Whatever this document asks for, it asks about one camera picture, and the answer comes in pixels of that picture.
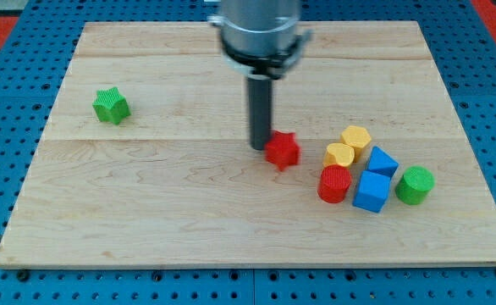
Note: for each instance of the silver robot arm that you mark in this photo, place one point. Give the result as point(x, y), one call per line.
point(260, 39)

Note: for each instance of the blue cube block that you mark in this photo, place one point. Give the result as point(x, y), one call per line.
point(372, 191)

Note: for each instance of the yellow hexagon block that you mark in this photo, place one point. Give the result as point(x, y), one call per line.
point(356, 137)

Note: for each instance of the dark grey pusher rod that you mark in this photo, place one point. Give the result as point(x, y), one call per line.
point(260, 106)

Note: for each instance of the red cylinder block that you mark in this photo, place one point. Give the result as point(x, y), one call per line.
point(334, 183)

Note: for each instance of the green cylinder block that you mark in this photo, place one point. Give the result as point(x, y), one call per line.
point(414, 185)

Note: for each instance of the blue triangle block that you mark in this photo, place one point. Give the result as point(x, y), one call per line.
point(381, 163)

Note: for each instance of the light wooden board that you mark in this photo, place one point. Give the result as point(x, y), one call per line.
point(176, 185)

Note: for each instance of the red star block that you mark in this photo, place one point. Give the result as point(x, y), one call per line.
point(282, 150)

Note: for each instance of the yellow heart block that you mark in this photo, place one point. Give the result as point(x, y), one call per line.
point(338, 154)

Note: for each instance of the green star block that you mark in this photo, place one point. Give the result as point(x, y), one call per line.
point(111, 106)

